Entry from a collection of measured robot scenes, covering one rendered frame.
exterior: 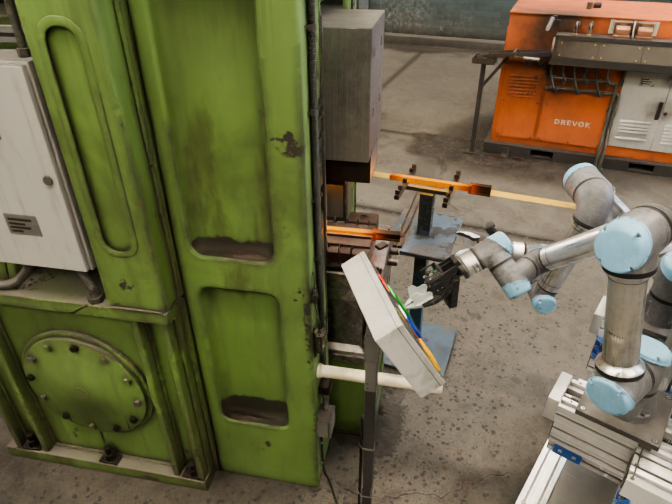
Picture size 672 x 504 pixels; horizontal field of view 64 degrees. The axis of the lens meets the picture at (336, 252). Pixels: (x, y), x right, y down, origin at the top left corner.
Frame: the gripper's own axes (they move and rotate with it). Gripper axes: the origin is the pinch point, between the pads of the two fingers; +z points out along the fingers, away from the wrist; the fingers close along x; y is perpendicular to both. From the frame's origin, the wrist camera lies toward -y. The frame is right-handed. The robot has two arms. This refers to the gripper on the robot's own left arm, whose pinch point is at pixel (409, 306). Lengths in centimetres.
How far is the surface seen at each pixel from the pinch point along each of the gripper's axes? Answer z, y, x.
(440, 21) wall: -255, -217, -735
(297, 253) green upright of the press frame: 19.4, 29.4, -14.2
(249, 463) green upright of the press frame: 94, -52, -25
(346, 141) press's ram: -11, 42, -34
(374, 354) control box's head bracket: 15.4, 2.5, 11.6
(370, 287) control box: 5.1, 22.5, 9.0
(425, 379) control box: 5.8, 0.6, 27.0
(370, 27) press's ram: -33, 67, -32
